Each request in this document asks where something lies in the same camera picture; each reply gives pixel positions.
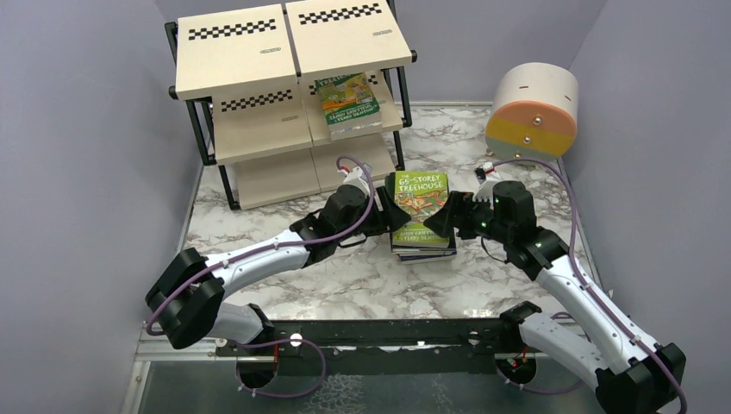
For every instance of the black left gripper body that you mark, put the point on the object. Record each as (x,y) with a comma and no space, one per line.
(376,211)

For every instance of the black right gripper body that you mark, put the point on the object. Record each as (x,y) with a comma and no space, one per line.
(464,211)

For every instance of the green 65-storey treehouse book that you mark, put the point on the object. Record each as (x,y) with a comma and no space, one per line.
(420,194)

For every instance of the green 104-storey treehouse book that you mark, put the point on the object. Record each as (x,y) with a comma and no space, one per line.
(348,100)

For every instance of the floral cover book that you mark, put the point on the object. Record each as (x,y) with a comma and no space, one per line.
(353,128)

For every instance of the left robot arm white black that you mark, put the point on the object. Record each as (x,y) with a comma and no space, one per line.
(187,299)

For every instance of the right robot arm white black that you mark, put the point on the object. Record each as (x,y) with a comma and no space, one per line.
(627,369)

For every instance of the dark bottom book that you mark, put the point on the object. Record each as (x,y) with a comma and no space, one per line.
(417,255)

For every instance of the round drawer box orange yellow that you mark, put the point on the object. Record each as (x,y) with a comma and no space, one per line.
(534,114)

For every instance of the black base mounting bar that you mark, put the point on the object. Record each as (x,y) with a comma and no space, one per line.
(389,347)

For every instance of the beige black three-tier shelf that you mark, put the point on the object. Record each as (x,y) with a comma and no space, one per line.
(247,77)

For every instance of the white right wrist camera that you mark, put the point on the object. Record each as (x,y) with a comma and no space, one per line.
(487,177)

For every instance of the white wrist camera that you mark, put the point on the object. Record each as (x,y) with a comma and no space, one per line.
(487,177)
(358,178)

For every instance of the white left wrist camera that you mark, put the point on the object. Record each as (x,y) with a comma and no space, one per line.
(358,178)

